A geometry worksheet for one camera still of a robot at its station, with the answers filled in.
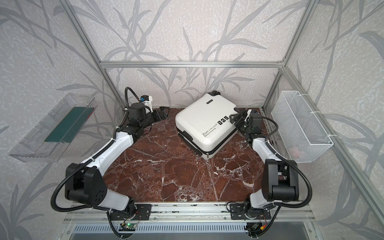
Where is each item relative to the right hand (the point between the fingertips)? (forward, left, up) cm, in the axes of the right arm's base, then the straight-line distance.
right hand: (233, 115), depth 90 cm
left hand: (-1, +39, +10) cm, 40 cm away
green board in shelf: (-22, +76, +17) cm, 81 cm away
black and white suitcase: (-8, +17, +1) cm, 19 cm away
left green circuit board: (-54, +54, -19) cm, 79 cm away
